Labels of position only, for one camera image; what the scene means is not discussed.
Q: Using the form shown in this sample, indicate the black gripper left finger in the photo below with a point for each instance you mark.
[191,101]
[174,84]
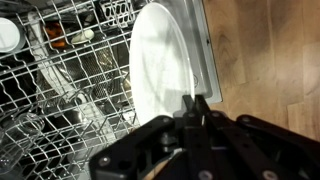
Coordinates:
[188,104]

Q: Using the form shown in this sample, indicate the white plate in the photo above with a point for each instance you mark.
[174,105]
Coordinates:
[159,64]

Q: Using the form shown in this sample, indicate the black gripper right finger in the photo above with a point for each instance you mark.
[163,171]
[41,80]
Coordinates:
[201,105]

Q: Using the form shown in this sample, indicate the white dishwasher door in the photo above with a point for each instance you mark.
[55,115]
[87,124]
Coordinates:
[191,19]

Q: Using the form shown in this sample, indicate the wire dishwasher rack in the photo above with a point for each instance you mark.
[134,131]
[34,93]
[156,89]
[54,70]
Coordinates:
[69,64]

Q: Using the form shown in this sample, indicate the clear drinking glass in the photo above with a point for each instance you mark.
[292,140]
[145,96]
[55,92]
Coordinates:
[18,138]

